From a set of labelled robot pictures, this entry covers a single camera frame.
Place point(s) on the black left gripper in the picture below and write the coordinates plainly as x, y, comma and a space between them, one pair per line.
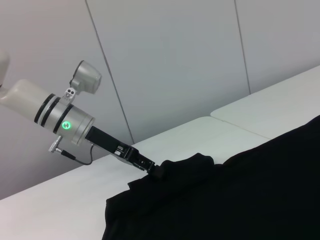
107, 141

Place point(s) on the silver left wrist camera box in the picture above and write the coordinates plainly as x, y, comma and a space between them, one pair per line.
87, 77

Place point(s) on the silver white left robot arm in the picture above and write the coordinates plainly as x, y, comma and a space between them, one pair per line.
65, 117

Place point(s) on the black t-shirt with FREE print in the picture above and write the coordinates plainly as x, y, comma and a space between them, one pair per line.
225, 195

